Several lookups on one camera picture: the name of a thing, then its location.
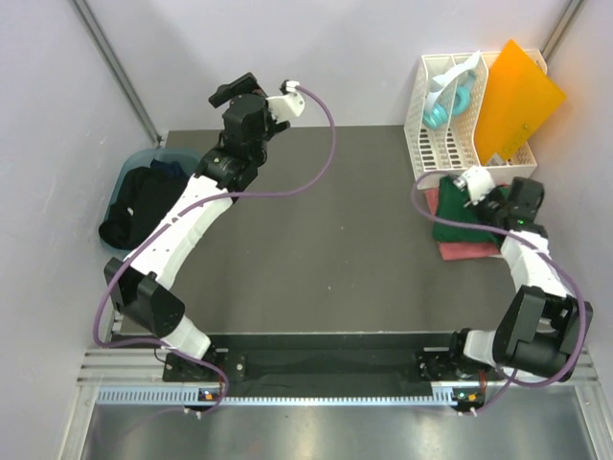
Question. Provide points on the navy blue garment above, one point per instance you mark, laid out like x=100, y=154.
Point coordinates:
x=171, y=170

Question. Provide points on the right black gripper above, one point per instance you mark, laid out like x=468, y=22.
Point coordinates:
x=494, y=195

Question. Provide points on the white perforated file organizer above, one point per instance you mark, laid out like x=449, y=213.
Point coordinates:
x=450, y=148

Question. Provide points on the black t shirt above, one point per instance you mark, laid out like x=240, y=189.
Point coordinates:
x=144, y=198

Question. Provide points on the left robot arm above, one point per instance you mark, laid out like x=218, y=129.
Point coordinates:
x=140, y=284

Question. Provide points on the pink folded t shirt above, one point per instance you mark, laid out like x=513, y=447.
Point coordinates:
x=456, y=251

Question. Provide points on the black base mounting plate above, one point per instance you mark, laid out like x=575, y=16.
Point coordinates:
x=338, y=364

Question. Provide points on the blue plastic basket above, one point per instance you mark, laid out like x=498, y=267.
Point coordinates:
x=188, y=158

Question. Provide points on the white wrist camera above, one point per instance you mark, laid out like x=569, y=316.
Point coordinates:
x=477, y=182
x=288, y=106

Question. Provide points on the orange plastic folder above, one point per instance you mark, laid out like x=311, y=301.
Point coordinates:
x=519, y=98

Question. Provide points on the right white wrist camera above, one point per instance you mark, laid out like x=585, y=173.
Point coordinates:
x=477, y=182

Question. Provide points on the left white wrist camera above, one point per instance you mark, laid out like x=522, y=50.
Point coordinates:
x=288, y=106

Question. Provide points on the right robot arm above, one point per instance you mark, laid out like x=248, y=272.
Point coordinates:
x=545, y=320

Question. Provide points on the green t shirt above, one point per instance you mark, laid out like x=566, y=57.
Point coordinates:
x=451, y=206

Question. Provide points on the grey slotted cable duct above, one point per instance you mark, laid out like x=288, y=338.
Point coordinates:
x=196, y=396

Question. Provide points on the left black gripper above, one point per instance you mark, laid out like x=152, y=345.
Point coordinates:
x=246, y=84

